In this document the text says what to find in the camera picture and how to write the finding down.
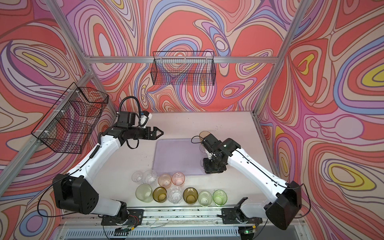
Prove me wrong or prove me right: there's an amber cup right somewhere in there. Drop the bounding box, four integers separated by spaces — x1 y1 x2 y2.
183 187 199 205

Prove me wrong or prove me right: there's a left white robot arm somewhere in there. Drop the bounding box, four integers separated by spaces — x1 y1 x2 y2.
53 127 164 220

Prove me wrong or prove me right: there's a small clear cup far left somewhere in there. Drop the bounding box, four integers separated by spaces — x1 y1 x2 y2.
131 171 143 183

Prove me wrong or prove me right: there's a pale green cup front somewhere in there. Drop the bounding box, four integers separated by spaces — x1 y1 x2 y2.
198 191 213 207

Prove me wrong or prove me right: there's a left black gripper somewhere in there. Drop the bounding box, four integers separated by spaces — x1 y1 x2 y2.
128 126 164 141

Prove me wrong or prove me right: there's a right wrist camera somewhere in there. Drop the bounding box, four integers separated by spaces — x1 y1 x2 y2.
202 134 222 153

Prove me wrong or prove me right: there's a black wire basket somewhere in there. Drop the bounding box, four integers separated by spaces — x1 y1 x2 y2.
31 83 109 154
151 51 216 86

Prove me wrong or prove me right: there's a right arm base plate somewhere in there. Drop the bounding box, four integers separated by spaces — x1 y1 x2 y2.
217 208 263 226

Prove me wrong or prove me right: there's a pink cup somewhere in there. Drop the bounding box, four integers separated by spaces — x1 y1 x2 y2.
172 172 186 186

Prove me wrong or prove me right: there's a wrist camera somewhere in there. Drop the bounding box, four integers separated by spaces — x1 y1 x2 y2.
117 111 152 128
202 134 222 153

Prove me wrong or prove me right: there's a yellow plastic cup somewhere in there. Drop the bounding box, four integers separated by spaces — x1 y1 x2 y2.
199 131 211 139

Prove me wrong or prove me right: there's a peach cup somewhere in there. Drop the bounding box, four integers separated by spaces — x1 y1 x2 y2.
158 174 172 189

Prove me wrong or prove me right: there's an amber cup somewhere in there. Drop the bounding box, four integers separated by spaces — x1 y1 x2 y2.
183 187 199 205
153 187 167 203

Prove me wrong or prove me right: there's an amber cup left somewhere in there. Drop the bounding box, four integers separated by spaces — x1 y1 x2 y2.
153 187 167 203

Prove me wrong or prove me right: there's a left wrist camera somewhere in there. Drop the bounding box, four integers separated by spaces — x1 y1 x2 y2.
117 111 152 128

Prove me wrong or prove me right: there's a black wire basket left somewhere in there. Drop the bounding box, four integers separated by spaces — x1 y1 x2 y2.
31 83 109 154

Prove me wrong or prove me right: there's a lilac plastic tray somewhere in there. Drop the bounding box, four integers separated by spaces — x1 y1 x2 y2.
153 139 207 176

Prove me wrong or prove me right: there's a bright green cup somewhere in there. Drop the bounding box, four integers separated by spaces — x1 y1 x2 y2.
213 190 228 206

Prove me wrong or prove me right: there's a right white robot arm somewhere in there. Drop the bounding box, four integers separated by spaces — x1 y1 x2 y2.
201 134 302 230

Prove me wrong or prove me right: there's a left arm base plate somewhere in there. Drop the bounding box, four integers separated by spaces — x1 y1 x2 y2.
101 209 144 227

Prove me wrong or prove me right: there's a pale green large cup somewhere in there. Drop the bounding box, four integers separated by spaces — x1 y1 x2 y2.
135 184 153 203

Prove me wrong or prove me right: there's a black wire basket back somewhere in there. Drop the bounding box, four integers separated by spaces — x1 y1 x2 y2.
151 51 216 86

